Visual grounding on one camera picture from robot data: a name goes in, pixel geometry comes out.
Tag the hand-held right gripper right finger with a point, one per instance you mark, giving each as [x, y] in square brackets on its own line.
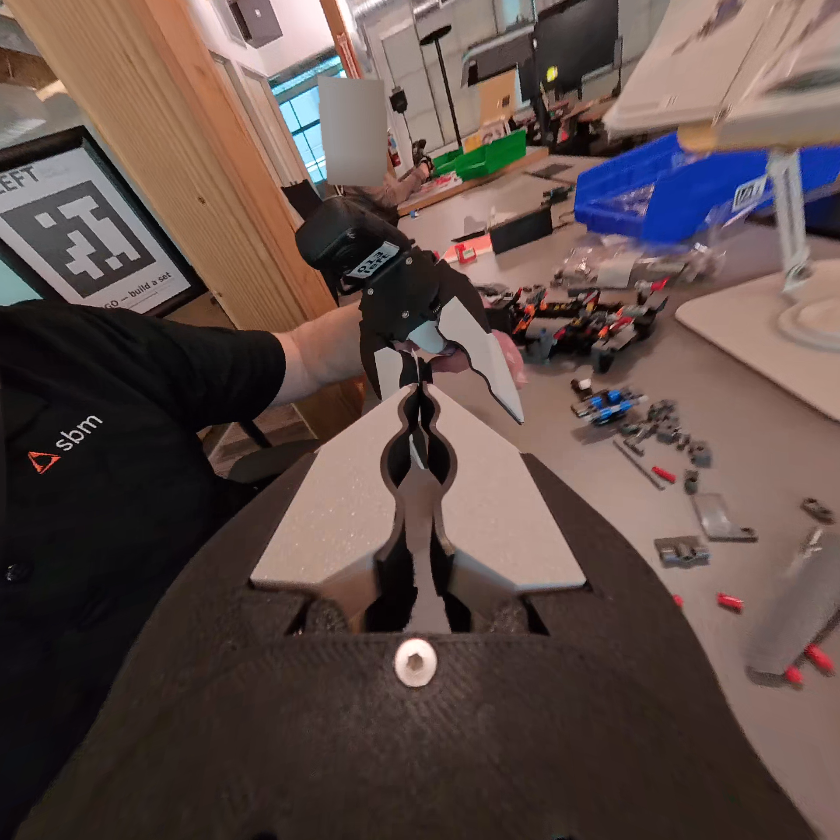
[512, 525]

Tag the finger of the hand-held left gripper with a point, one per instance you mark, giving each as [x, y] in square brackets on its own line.
[394, 371]
[485, 361]

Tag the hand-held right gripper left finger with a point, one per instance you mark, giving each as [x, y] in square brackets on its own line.
[321, 518]

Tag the person's left forearm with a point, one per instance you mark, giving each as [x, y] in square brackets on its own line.
[321, 354]

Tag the white and black lego piece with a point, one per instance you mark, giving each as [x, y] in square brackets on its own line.
[581, 385]

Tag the black lego car chassis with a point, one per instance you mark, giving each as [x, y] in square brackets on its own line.
[590, 321]

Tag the blue and black lego assembly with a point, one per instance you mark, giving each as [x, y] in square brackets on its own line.
[607, 403]

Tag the grey lego axle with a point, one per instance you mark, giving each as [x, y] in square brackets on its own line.
[636, 463]

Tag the clear bag with lego parts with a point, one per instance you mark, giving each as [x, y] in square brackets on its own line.
[610, 266]

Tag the grey lego panel with holes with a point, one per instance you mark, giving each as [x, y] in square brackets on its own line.
[787, 604]

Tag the lego instruction booklet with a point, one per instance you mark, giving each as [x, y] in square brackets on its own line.
[689, 65]

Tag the person's left hand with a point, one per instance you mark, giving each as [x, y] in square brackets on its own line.
[515, 364]

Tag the black office chair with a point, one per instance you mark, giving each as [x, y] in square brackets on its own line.
[275, 459]

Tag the black power adapter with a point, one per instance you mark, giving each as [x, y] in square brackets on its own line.
[522, 229]

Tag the green plastic bin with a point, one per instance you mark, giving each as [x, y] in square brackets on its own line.
[446, 161]
[492, 154]

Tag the red fire extinguisher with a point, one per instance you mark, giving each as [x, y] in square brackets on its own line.
[394, 149]

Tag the dark grey piece with blue pin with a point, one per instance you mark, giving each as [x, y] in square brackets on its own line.
[682, 551]

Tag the cluster of dark grey connectors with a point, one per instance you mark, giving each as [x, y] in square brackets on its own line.
[669, 430]

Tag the empty clear plastic bag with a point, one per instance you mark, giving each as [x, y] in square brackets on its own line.
[623, 200]

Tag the black floor lamp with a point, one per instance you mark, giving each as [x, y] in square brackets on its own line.
[449, 85]

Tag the blue bin with square tag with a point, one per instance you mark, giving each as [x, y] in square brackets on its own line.
[656, 203]

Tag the white book stand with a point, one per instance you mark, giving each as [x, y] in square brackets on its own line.
[754, 341]

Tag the black monitor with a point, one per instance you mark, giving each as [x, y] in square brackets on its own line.
[577, 46]

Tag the framed marker sign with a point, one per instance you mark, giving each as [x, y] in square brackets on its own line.
[85, 223]

